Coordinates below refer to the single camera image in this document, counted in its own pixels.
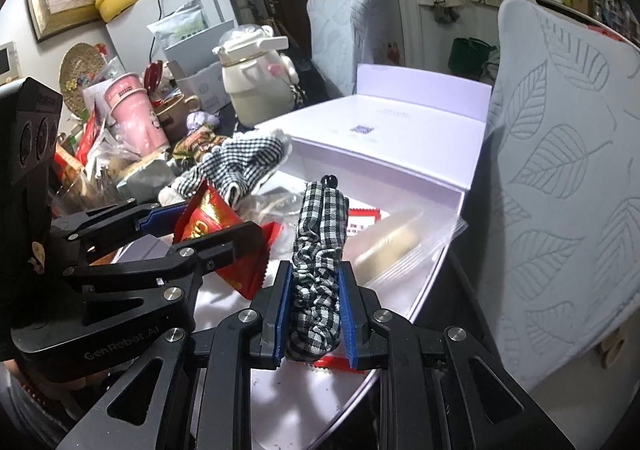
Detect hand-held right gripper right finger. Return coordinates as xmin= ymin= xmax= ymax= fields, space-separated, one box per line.
xmin=337 ymin=262 xmax=576 ymax=450

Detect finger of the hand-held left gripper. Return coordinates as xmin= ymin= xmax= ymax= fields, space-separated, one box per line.
xmin=50 ymin=199 xmax=193 ymax=265
xmin=62 ymin=221 xmax=264 ymax=318

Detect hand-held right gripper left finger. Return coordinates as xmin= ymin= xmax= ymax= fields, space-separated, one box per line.
xmin=57 ymin=260 xmax=296 ymax=450

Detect red gold snack packet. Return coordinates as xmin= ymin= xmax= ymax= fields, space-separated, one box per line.
xmin=172 ymin=180 xmax=278 ymax=301

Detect black white checked scrunchie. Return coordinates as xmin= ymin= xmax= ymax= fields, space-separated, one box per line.
xmin=285 ymin=174 xmax=351 ymax=363

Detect pale lavender cardboard box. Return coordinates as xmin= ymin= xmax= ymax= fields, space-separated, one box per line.
xmin=112 ymin=64 xmax=493 ymax=450

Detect silver foil packet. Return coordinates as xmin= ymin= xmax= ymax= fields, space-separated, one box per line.
xmin=117 ymin=160 xmax=173 ymax=201

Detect red white packet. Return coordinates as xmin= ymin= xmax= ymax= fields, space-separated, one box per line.
xmin=305 ymin=354 xmax=373 ymax=375
xmin=347 ymin=207 xmax=383 ymax=238

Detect crumpled clear plastic bags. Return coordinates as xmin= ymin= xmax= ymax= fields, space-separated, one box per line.
xmin=55 ymin=130 xmax=166 ymax=211

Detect checked cloth with white lace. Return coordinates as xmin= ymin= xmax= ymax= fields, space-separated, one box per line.
xmin=160 ymin=129 xmax=293 ymax=205

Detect brown gold snack packet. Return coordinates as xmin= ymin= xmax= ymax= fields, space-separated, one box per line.
xmin=172 ymin=127 xmax=226 ymax=165

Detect clear zip bag beige item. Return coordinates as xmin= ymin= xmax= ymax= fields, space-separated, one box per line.
xmin=345 ymin=207 xmax=468 ymax=288

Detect brown mug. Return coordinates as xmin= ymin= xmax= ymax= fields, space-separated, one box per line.
xmin=155 ymin=94 xmax=202 ymax=141

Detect pink cup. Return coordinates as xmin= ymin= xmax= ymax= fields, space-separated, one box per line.
xmin=104 ymin=72 xmax=171 ymax=158

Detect printed white cardboard box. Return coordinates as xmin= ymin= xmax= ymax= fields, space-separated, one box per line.
xmin=165 ymin=20 xmax=238 ymax=115

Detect cream water bottle gold band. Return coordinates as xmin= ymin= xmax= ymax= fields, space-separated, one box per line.
xmin=212 ymin=24 xmax=301 ymax=128

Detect round woven tray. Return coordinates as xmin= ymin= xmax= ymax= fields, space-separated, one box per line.
xmin=59 ymin=44 xmax=108 ymax=115

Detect white green pouch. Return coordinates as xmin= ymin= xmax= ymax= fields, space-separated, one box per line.
xmin=147 ymin=0 xmax=211 ymax=50

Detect white fridge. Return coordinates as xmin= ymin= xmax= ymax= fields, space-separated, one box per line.
xmin=105 ymin=0 xmax=238 ymax=78

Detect leaf pattern covered chair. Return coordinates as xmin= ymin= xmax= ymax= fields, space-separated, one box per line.
xmin=460 ymin=0 xmax=640 ymax=391
xmin=306 ymin=0 xmax=406 ymax=98

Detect dark green bag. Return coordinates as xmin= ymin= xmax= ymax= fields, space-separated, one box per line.
xmin=446 ymin=37 xmax=493 ymax=75

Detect grey crumpled cloth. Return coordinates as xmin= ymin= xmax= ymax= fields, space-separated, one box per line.
xmin=482 ymin=47 xmax=501 ymax=80

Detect small white frame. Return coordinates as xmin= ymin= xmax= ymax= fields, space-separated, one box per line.
xmin=0 ymin=42 xmax=18 ymax=83

